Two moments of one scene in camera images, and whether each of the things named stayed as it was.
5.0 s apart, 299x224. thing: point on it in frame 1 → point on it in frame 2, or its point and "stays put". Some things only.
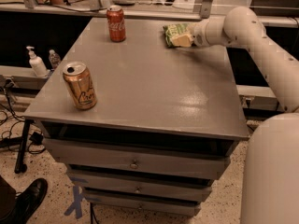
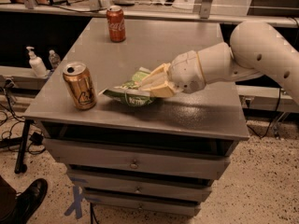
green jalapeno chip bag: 176,30 → 130,93
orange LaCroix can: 79,84 stays put
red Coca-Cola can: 117,23 stays put
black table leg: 20,165 stays put
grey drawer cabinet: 140,127 stays put
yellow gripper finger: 183,40 → 163,90
